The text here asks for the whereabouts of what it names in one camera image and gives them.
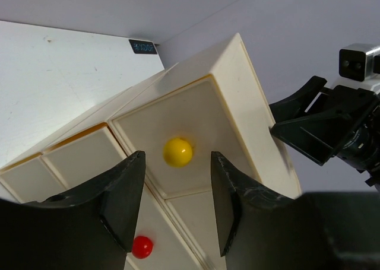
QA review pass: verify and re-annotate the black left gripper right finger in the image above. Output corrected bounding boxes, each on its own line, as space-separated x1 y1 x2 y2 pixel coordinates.
210 152 379 269

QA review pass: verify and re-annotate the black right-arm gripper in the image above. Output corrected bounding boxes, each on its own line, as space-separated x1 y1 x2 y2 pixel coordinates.
270 76 379 188

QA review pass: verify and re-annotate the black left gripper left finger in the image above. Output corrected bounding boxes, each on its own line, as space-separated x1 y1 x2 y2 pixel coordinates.
1 151 145 269

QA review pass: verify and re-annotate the cream plastic drawer cabinet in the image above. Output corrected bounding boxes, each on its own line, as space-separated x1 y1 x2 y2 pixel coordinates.
1 34 301 259

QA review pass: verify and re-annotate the cream drawer yellow knob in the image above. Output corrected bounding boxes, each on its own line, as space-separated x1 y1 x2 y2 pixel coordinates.
109 74 259 199

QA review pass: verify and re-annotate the cream drawer red knob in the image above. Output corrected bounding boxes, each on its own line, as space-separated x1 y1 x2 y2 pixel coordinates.
124 179 229 270

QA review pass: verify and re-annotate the black table label left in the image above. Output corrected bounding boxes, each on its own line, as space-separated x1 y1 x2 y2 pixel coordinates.
129 39 157 55

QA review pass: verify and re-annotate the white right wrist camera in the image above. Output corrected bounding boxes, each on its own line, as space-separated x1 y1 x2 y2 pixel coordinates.
338 43 379 94

